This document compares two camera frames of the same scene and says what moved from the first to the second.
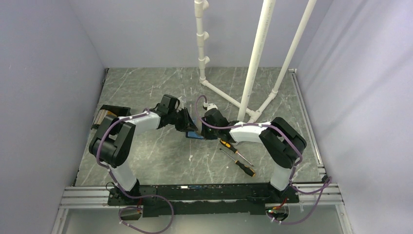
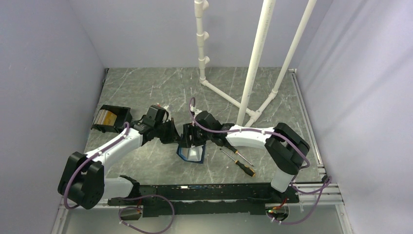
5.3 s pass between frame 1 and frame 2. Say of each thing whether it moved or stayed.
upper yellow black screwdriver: stayed
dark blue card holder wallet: moved
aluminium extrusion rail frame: stayed
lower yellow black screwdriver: stayed
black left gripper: moved
